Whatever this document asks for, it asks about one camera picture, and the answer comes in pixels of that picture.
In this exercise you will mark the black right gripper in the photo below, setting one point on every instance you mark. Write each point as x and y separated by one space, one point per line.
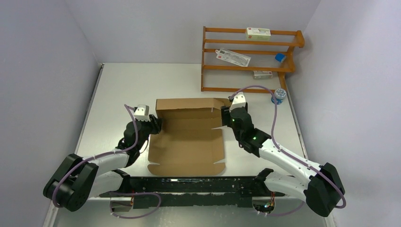
225 116

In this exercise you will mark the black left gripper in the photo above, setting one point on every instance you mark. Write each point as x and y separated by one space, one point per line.
155 124

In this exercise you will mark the brown cardboard box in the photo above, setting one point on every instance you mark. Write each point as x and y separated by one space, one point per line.
191 140

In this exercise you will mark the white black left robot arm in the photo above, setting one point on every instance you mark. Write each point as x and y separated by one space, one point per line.
94 169

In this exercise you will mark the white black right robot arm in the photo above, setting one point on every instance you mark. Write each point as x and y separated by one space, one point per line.
319 186

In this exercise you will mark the small grey-white box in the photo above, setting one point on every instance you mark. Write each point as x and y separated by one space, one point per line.
262 75

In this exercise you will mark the green white box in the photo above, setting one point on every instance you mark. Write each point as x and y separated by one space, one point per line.
257 34

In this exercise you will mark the blue white round jar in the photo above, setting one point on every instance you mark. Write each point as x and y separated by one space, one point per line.
278 96

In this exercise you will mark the orange wooden shelf rack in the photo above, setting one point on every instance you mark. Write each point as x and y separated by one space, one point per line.
220 76

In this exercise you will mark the flat white packet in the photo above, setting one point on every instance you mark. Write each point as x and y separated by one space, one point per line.
233 57

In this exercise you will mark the small blue block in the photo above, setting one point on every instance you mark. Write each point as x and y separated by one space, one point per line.
280 57

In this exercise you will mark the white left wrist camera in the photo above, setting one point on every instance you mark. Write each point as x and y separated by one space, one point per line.
141 113

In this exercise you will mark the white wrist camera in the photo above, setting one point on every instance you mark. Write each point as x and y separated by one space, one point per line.
238 101
141 113

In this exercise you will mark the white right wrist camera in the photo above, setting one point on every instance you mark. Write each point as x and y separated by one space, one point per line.
238 101

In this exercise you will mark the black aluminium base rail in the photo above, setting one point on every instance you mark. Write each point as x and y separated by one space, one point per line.
244 192

